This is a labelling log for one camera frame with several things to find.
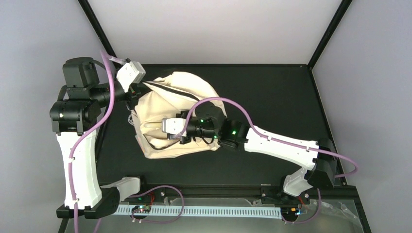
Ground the beige canvas backpack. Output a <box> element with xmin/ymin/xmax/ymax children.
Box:
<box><xmin>131</xmin><ymin>71</ymin><xmax>220</xmax><ymax>159</ymax></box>

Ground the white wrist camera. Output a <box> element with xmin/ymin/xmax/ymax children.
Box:
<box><xmin>116</xmin><ymin>61</ymin><xmax>146</xmax><ymax>93</ymax></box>
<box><xmin>161</xmin><ymin>118</ymin><xmax>187</xmax><ymax>139</ymax></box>

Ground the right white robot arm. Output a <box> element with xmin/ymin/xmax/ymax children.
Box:
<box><xmin>162</xmin><ymin>102</ymin><xmax>337</xmax><ymax>203</ymax></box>

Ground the light blue slotted cable duct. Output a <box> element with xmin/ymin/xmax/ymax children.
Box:
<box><xmin>114</xmin><ymin>204</ymin><xmax>282</xmax><ymax>219</ymax></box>

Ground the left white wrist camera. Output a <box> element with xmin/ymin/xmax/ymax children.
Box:
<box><xmin>116</xmin><ymin>61</ymin><xmax>146</xmax><ymax>93</ymax></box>

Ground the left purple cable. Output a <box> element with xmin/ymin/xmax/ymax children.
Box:
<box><xmin>68</xmin><ymin>50</ymin><xmax>184</xmax><ymax>233</ymax></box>

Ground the black frame post right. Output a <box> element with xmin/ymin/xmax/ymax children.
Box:
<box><xmin>307</xmin><ymin>0</ymin><xmax>352</xmax><ymax>70</ymax></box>

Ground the black frame post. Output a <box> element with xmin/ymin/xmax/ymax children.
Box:
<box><xmin>307</xmin><ymin>0</ymin><xmax>352</xmax><ymax>70</ymax></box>
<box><xmin>77</xmin><ymin>0</ymin><xmax>116</xmax><ymax>56</ymax></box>

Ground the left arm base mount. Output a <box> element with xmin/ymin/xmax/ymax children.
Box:
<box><xmin>124</xmin><ymin>185</ymin><xmax>166</xmax><ymax>204</ymax></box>

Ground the purple cable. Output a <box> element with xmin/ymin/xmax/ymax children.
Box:
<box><xmin>173</xmin><ymin>97</ymin><xmax>359</xmax><ymax>225</ymax></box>
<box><xmin>68</xmin><ymin>50</ymin><xmax>184</xmax><ymax>233</ymax></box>

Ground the white charger with cable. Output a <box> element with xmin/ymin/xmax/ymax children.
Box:
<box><xmin>128</xmin><ymin>111</ymin><xmax>134</xmax><ymax>126</ymax></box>

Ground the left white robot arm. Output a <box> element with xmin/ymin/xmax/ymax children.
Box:
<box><xmin>50</xmin><ymin>57</ymin><xmax>146</xmax><ymax>219</ymax></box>

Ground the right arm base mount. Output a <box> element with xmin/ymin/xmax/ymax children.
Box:
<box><xmin>260</xmin><ymin>185</ymin><xmax>310</xmax><ymax>207</ymax></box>

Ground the black frame post left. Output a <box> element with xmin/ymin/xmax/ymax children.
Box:
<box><xmin>77</xmin><ymin>0</ymin><xmax>116</xmax><ymax>56</ymax></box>

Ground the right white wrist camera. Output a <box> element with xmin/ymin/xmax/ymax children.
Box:
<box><xmin>161</xmin><ymin>118</ymin><xmax>187</xmax><ymax>139</ymax></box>

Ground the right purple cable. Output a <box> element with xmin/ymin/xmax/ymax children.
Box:
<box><xmin>173</xmin><ymin>97</ymin><xmax>359</xmax><ymax>225</ymax></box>

